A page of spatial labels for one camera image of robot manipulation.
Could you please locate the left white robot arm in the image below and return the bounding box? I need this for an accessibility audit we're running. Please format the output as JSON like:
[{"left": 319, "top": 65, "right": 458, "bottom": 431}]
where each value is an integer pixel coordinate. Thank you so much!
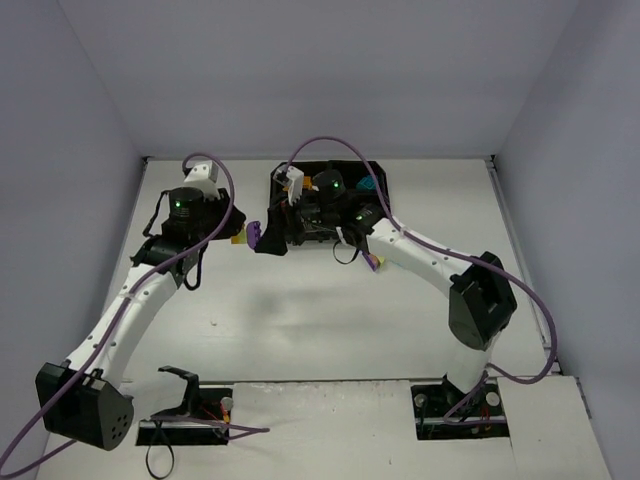
[{"left": 35, "top": 186, "right": 246, "bottom": 451}]

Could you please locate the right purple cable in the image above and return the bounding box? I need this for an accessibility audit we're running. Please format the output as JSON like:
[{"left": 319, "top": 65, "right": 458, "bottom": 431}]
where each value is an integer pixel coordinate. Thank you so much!
[{"left": 285, "top": 136, "right": 558, "bottom": 425}]

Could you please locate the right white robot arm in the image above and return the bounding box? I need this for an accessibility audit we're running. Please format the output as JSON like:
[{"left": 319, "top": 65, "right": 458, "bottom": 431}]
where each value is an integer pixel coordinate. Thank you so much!
[{"left": 253, "top": 165, "right": 517, "bottom": 395}]

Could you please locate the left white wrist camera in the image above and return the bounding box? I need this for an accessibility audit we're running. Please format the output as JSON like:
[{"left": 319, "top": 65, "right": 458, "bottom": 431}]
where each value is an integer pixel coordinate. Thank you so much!
[{"left": 184, "top": 161, "right": 218, "bottom": 190}]

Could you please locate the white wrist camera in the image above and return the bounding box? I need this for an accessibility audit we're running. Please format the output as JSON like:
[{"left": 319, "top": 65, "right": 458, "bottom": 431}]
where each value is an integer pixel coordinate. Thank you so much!
[
  {"left": 184, "top": 161, "right": 218, "bottom": 190},
  {"left": 273, "top": 165, "right": 304, "bottom": 206}
]

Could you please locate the teal lego in tray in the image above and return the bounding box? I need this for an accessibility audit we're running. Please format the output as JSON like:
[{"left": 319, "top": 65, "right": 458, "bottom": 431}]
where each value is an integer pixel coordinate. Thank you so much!
[{"left": 356, "top": 175, "right": 377, "bottom": 191}]

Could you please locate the purple studded lego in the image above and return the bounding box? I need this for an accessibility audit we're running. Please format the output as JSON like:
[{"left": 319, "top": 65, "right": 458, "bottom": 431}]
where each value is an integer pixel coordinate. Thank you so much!
[{"left": 245, "top": 221, "right": 262, "bottom": 250}]

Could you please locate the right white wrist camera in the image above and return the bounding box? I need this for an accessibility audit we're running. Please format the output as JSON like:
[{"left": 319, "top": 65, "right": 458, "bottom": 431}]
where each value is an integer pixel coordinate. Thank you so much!
[{"left": 273, "top": 165, "right": 304, "bottom": 206}]

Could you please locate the black four-compartment tray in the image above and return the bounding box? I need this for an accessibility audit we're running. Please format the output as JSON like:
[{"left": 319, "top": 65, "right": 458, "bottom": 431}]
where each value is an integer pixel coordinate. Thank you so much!
[{"left": 259, "top": 160, "right": 390, "bottom": 255}]

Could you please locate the purple and lime lego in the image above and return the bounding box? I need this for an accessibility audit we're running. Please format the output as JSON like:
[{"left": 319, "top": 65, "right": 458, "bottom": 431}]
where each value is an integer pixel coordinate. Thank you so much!
[{"left": 362, "top": 253, "right": 385, "bottom": 272}]

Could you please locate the orange long lego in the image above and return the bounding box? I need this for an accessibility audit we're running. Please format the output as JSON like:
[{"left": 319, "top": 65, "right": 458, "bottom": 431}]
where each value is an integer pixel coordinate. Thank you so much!
[{"left": 230, "top": 225, "right": 247, "bottom": 245}]

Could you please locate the purple cable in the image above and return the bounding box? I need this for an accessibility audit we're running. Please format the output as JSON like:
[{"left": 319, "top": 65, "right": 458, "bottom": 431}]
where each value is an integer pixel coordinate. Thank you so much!
[
  {"left": 7, "top": 152, "right": 271, "bottom": 480},
  {"left": 285, "top": 136, "right": 558, "bottom": 425}
]

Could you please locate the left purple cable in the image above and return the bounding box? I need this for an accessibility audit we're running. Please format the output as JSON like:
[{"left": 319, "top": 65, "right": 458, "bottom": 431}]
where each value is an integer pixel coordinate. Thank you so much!
[{"left": 7, "top": 152, "right": 271, "bottom": 480}]

